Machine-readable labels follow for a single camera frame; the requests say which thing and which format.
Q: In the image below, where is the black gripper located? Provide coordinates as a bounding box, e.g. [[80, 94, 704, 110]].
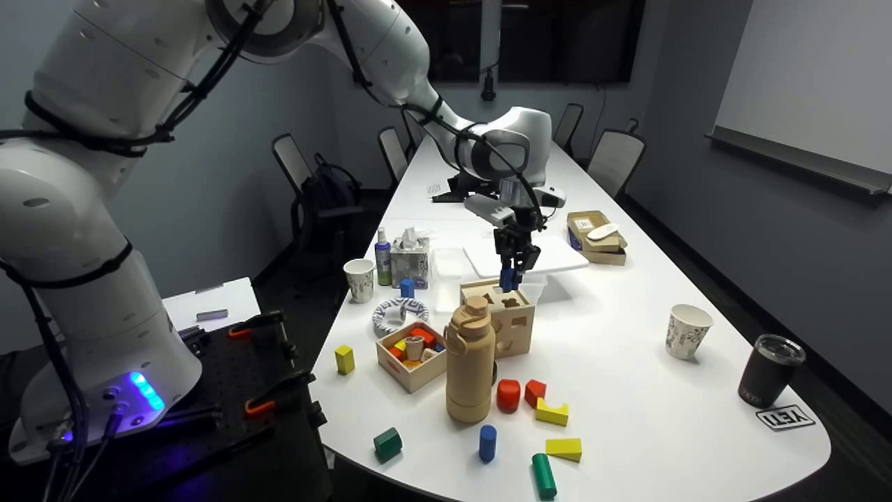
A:
[[481, 191, 551, 278]]

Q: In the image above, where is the wooden shape sorter box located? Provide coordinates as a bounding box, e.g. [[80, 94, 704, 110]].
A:
[[458, 276, 537, 359]]

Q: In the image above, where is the shallow wooden box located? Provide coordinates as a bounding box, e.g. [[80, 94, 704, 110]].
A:
[[566, 207, 629, 267]]

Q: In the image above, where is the white eraser block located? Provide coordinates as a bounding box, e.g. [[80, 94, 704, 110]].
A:
[[583, 219, 623, 246]]

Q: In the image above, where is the red angular block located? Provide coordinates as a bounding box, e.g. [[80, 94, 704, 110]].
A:
[[522, 375, 550, 409]]

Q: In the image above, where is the red rounded block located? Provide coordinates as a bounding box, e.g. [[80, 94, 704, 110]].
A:
[[492, 375, 524, 416]]

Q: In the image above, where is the yellow arch block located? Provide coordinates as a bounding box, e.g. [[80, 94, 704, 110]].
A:
[[531, 396, 572, 428]]

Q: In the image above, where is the blue cylinder block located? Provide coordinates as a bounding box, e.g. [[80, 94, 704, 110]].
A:
[[476, 421, 498, 465]]

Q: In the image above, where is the yellow rectangular block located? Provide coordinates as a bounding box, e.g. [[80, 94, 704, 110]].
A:
[[543, 434, 584, 465]]

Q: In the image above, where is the yellow cube block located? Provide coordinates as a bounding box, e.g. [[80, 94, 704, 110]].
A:
[[331, 343, 357, 380]]

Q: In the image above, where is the green cylinder block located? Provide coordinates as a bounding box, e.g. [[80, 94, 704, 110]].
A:
[[529, 452, 559, 502]]

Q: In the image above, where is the green rounded-top block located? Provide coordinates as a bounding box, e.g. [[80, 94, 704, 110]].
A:
[[370, 424, 405, 465]]

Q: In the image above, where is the black electronic device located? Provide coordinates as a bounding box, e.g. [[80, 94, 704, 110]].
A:
[[430, 172, 492, 208]]

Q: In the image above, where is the tan insulated bottle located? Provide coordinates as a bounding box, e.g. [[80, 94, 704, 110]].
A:
[[444, 293, 502, 428]]

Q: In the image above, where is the small bottle with blue cap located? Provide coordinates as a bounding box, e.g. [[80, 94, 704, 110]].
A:
[[370, 228, 395, 290]]

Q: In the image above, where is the grey office chair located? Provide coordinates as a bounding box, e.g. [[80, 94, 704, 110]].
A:
[[551, 99, 587, 154], [584, 126, 649, 200], [373, 123, 412, 183], [267, 130, 364, 254]]

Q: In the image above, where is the blue patterned paper plate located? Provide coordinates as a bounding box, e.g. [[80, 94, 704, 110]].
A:
[[370, 296, 433, 343]]

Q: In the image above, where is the patterned white paper cup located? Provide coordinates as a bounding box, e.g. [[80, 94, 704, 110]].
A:
[[341, 255, 377, 307], [664, 302, 717, 366]]

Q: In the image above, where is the wooden tray of blocks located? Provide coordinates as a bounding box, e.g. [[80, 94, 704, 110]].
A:
[[373, 317, 449, 396]]

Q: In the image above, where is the black backpack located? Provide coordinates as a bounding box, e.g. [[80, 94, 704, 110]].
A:
[[300, 161, 364, 232]]

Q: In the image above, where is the dark metal tumbler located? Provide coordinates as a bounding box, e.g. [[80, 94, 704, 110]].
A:
[[735, 331, 809, 409]]

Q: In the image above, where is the black robot mounting cart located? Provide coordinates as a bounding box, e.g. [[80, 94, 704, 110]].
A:
[[0, 310, 329, 502]]

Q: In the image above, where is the black and white label sticker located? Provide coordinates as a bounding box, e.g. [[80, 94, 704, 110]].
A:
[[752, 405, 819, 431]]

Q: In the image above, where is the white paper sheet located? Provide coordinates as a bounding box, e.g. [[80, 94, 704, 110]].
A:
[[161, 276, 262, 335]]

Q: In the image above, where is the white wall whiteboard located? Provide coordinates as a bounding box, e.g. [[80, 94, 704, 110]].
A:
[[708, 0, 892, 197]]

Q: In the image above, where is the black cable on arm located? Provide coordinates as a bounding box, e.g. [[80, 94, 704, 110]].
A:
[[0, 0, 551, 281]]

